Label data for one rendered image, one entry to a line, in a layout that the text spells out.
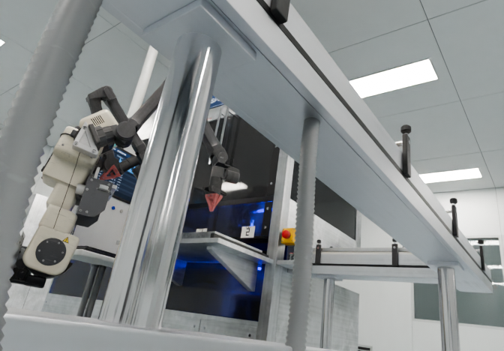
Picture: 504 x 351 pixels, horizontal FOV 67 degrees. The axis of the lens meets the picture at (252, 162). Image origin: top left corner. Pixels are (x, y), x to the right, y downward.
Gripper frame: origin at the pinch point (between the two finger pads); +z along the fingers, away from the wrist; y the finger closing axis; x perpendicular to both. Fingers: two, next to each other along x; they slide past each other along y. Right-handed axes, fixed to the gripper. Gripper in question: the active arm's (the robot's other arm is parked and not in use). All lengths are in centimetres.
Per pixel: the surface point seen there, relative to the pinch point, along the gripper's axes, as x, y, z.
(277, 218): -9.6, 37.2, -6.1
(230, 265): -0.9, 16.5, 20.6
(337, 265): -37, 48, 15
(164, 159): -88, -95, 33
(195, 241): 3.2, -3.1, 14.8
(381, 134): -93, -54, 11
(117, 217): 90, 12, -7
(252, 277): -0.9, 33.4, 23.2
